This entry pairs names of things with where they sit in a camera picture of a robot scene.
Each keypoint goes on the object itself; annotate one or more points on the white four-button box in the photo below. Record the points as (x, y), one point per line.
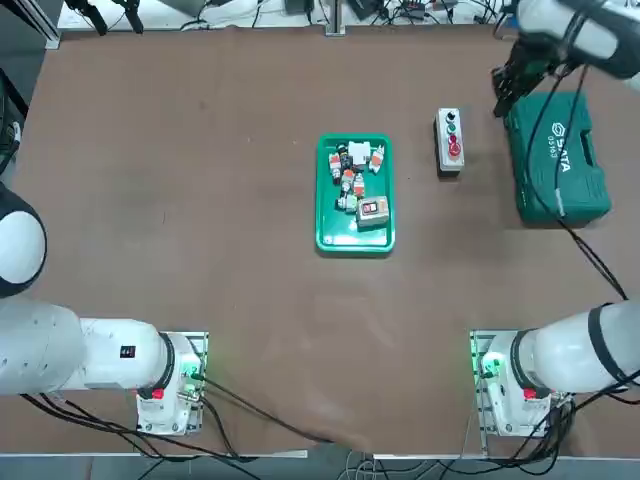
(445, 162)

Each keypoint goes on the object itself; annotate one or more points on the white green switch part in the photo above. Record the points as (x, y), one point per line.
(347, 202)

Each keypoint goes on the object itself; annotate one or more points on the green SATA tool case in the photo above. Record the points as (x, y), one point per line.
(575, 190)

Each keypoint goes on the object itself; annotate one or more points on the aluminium right arm base plate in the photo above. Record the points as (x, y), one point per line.
(477, 360)

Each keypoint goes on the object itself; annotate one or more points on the green plastic tray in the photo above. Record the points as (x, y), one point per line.
(350, 235)

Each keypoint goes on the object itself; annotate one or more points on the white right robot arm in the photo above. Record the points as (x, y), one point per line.
(565, 350)

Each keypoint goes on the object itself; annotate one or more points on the silver aluminium frame post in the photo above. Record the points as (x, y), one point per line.
(335, 22)

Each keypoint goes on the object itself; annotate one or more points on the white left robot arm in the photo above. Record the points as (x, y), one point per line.
(100, 350)

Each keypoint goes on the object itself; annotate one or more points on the white terminal block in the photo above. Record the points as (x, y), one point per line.
(360, 152)

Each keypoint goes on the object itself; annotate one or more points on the beige switch box red button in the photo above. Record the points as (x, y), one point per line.
(372, 221)

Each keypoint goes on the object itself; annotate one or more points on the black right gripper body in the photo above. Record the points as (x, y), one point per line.
(525, 62)

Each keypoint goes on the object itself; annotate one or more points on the aluminium left arm base plate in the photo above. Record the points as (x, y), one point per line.
(202, 345)

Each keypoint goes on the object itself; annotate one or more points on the black tripod leg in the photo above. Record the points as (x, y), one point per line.
(134, 17)
(95, 17)

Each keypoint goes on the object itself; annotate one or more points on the orange white contact block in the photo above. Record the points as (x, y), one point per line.
(348, 175)
(334, 162)
(359, 186)
(376, 161)

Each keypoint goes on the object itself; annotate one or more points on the silver aluminium frame rail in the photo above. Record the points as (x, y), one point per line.
(45, 30)

